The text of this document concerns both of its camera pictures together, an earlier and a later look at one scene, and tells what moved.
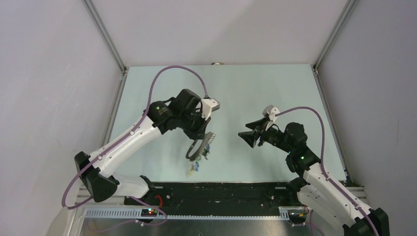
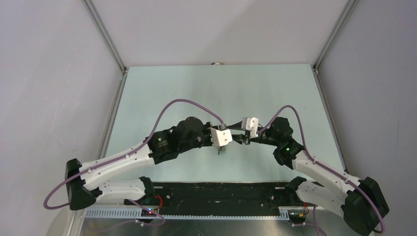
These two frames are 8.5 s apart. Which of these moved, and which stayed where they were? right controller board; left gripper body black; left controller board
Moved: left gripper body black
Stayed: left controller board; right controller board
